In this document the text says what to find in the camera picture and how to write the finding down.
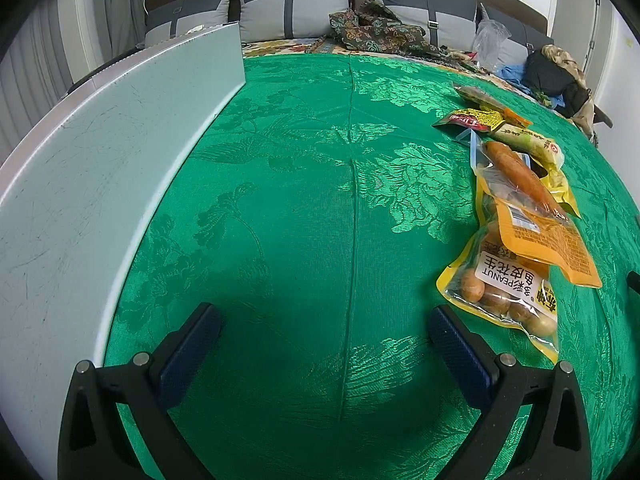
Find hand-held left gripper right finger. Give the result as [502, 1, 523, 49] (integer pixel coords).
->
[429, 304, 593, 480]

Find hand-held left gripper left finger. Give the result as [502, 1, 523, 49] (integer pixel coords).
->
[59, 302, 222, 480]

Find yellow peanut packet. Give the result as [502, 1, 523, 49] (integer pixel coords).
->
[436, 180, 559, 363]

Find clear sausage packet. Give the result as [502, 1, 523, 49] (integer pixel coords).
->
[470, 130, 573, 221]

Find cream green snack packet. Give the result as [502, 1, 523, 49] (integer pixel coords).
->
[487, 121, 566, 171]

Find white storage box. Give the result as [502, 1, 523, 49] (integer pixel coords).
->
[0, 21, 246, 480]

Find red yellow snack packet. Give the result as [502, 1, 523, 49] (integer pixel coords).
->
[432, 108, 506, 134]

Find orange and dark snack packet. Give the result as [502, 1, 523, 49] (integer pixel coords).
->
[452, 81, 532, 128]

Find beige patterned garment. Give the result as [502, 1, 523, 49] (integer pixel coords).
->
[542, 44, 613, 146]

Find green patterned blanket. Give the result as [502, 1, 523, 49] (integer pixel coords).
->
[102, 55, 640, 480]

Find black bag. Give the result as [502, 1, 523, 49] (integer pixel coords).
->
[525, 50, 591, 106]

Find white door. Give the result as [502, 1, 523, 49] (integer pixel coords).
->
[590, 0, 616, 111]

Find blue cloth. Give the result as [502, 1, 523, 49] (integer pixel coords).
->
[500, 64, 568, 108]

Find grey pillow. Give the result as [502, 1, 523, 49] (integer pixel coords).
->
[477, 4, 533, 68]
[369, 0, 480, 51]
[237, 0, 356, 43]
[145, 0, 236, 51]

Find clear plastic bag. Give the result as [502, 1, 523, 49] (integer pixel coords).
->
[472, 19, 512, 73]

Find grey curtain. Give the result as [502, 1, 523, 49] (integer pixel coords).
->
[0, 0, 146, 126]

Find dark patterned cloth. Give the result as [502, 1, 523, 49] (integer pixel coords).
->
[329, 0, 453, 61]

